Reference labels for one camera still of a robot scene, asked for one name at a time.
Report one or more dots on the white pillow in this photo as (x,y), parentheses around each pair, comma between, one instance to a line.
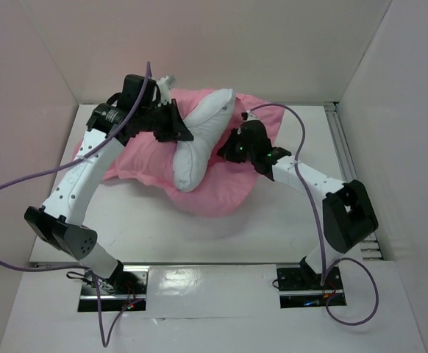
(207,122)

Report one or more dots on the aluminium table edge rail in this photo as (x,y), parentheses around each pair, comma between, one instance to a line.
(43,263)

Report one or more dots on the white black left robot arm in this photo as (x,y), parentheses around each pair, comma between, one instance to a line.
(144,105)

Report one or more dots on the pink fabric pillowcase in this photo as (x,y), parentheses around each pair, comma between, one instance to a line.
(225,185)

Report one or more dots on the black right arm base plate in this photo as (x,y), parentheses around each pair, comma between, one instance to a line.
(296,292)

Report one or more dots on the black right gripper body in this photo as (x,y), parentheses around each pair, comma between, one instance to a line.
(237,145)

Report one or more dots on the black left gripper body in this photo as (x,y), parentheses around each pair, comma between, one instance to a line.
(157,119)

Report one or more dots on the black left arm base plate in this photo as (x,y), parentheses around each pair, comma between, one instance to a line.
(113,300)

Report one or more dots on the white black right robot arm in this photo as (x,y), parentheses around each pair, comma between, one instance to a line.
(343,212)

